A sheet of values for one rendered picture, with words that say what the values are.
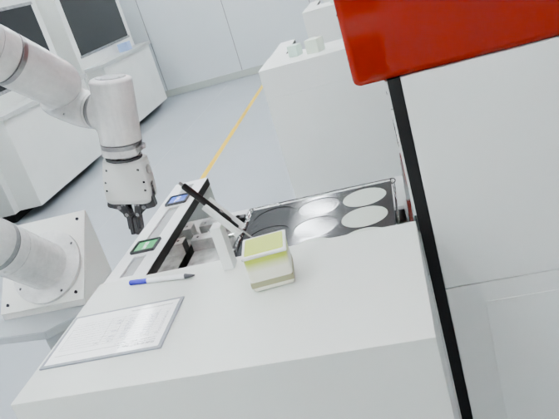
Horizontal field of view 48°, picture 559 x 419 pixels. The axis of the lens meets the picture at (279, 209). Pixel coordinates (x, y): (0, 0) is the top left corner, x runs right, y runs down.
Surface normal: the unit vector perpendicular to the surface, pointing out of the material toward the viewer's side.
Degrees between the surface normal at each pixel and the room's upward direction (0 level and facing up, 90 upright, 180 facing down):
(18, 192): 90
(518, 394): 90
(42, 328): 0
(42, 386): 0
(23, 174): 90
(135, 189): 94
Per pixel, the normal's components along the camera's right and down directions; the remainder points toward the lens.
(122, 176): -0.10, 0.42
